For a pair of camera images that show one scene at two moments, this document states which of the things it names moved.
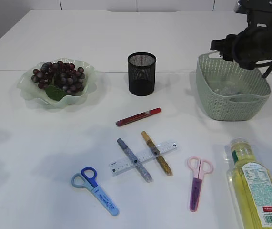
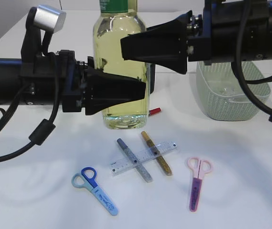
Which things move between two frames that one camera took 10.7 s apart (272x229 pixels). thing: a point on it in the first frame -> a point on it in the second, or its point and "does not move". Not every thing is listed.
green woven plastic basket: [228, 91] does not move
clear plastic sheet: [227, 88] does not move
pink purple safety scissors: [200, 167] does not move
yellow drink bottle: [259, 203] -> [114, 21]
